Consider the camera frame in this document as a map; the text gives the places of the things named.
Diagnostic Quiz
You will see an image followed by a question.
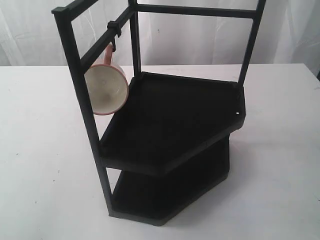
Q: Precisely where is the pink ceramic mug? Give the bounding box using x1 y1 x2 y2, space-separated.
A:
84 43 129 116

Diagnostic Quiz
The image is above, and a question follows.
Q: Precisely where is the black plastic cable clip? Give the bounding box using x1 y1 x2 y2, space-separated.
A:
107 20 122 53

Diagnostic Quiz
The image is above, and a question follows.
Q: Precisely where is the black two-tier corner shelf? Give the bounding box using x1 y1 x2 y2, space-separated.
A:
52 0 266 226

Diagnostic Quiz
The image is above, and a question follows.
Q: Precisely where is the white background curtain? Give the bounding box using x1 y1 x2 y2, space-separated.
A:
0 0 320 74

